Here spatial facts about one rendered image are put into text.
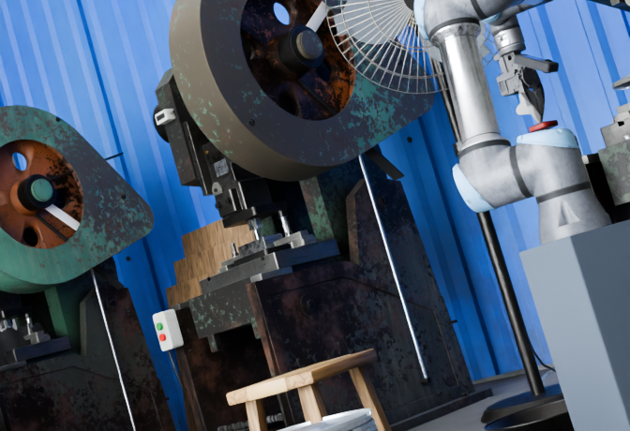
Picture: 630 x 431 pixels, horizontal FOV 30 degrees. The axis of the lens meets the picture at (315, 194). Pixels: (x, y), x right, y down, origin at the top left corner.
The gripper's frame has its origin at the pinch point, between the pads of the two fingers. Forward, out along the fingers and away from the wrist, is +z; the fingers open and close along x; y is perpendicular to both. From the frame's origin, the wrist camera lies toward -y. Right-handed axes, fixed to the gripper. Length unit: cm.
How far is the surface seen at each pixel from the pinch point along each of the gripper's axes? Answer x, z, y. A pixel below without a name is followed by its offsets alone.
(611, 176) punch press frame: 0.9, 20.5, -15.0
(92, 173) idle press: -54, -62, 274
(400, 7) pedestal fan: -24, -52, 52
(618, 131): -8.0, 9.6, -15.4
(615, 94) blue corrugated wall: -132, -17, 52
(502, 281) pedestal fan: -35, 38, 53
